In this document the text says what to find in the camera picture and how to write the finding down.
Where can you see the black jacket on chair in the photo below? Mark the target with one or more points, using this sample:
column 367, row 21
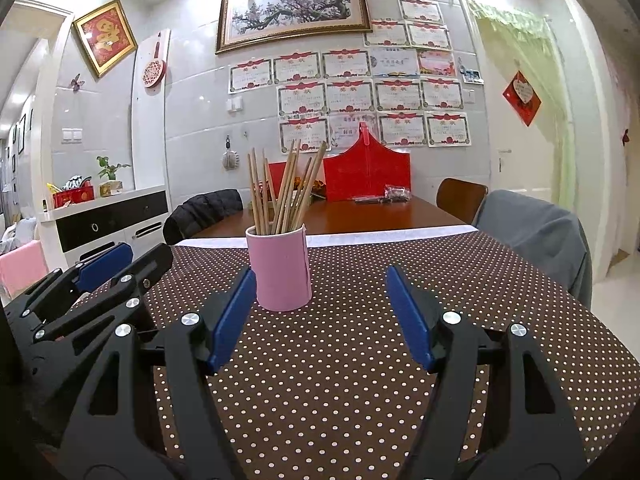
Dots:
column 199, row 213

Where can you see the plum blossom framed painting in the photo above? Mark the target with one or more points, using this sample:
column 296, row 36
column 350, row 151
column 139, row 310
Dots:
column 244, row 23

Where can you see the red box on sideboard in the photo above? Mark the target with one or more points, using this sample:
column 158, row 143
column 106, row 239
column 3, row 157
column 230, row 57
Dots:
column 83, row 194

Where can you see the hanging round brush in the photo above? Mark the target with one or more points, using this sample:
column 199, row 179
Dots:
column 230, row 158

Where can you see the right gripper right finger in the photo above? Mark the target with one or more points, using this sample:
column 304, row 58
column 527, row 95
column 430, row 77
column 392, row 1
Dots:
column 529, row 430

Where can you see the brown polka dot tablecloth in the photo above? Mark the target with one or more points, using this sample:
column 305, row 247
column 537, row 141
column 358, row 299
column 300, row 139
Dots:
column 330, row 391

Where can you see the brown wooden chair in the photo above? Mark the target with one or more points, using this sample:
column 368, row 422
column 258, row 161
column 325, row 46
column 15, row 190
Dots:
column 461, row 199

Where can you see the small red box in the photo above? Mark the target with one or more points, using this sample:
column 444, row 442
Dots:
column 277, row 174

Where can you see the red round wall ornament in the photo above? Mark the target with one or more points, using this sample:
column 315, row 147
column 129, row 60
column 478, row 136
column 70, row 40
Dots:
column 155, row 69

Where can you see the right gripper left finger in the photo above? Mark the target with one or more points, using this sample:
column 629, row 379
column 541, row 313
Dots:
column 114, row 430

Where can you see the white black sideboard cabinet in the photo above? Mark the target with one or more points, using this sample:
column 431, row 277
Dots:
column 75, row 233

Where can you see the red gold framed picture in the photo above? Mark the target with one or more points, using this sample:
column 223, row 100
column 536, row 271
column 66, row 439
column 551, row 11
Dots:
column 105, row 37

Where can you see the red diamond door decoration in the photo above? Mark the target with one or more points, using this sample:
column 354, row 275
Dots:
column 523, row 98

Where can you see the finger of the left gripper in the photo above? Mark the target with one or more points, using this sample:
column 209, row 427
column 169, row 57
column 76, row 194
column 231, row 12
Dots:
column 115, row 299
column 52, row 296

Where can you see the pink stool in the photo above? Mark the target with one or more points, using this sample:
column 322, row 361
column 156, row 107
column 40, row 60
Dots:
column 22, row 267

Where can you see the snack packet on table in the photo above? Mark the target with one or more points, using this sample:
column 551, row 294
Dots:
column 397, row 194

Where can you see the green curtain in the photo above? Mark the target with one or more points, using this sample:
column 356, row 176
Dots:
column 521, row 45

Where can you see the pink cylindrical holder cup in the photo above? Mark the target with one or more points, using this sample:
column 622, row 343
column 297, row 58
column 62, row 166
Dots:
column 281, row 265

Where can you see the red gift bag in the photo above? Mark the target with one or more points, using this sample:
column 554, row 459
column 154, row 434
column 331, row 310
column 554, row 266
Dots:
column 367, row 168

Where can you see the small green potted plant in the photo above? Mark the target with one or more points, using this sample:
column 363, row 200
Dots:
column 108, row 171

